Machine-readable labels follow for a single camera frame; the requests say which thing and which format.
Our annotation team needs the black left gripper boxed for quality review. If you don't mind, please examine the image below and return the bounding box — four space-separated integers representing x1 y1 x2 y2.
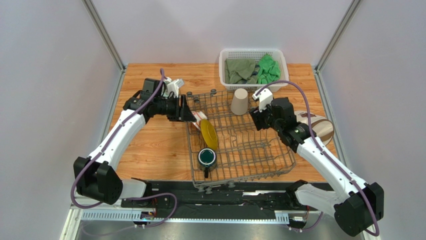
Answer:
154 94 197 123

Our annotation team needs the yellow patterned plate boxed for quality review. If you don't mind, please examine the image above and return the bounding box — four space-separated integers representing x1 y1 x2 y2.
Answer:
200 119 219 151

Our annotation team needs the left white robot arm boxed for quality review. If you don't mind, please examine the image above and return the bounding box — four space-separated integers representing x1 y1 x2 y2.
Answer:
71 77 196 206

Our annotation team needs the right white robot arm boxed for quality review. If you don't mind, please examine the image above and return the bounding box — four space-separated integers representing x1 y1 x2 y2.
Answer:
249 96 385 237

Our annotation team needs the red patterned white bowl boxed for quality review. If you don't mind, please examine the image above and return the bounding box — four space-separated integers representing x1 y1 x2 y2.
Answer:
191 111 208 131

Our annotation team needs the beige plastic cup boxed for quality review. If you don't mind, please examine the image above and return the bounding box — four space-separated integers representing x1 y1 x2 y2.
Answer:
230 88 248 116

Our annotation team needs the dark green mug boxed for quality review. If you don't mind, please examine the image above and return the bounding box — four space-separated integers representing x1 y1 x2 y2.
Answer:
197 147 218 179

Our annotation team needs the bright green cloth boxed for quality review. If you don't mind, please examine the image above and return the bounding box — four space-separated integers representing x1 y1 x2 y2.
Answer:
257 54 281 85

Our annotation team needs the olive green cloth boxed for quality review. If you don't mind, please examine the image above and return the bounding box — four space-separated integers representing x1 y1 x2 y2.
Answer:
224 58 259 85

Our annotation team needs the cream brown cap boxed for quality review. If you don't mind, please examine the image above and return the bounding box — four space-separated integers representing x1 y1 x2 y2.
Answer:
294 110 335 145

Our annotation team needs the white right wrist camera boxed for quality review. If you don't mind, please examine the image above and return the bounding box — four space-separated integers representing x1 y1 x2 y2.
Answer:
252 88 274 112

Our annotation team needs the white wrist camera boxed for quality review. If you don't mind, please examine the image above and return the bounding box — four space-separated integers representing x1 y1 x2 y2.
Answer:
162 77 185 97
252 88 274 112

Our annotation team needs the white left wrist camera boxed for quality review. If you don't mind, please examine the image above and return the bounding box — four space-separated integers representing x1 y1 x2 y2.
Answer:
162 77 185 97

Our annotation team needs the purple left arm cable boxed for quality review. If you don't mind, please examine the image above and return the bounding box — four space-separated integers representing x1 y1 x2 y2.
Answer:
70 68 179 229

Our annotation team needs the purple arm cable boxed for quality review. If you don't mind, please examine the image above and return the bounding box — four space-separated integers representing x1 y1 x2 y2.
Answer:
254 80 380 237
70 68 179 229

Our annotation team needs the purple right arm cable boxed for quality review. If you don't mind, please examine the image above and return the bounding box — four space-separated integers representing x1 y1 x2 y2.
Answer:
254 80 380 237

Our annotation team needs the grey wire dish rack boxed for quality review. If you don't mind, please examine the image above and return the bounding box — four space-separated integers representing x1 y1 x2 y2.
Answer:
186 90 296 194

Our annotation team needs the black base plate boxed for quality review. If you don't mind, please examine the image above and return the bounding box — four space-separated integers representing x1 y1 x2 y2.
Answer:
114 180 315 220

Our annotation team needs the aluminium frame post left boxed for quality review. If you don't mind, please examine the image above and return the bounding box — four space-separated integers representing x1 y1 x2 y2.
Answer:
82 0 126 73

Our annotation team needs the aluminium frame post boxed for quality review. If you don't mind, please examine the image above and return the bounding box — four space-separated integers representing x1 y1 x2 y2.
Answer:
82 0 126 73
314 0 363 73

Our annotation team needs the aluminium frame post right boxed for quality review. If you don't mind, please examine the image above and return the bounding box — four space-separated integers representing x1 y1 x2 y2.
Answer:
314 0 363 73

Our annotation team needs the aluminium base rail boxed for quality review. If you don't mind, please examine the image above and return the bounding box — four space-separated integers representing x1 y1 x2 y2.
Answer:
61 180 384 239

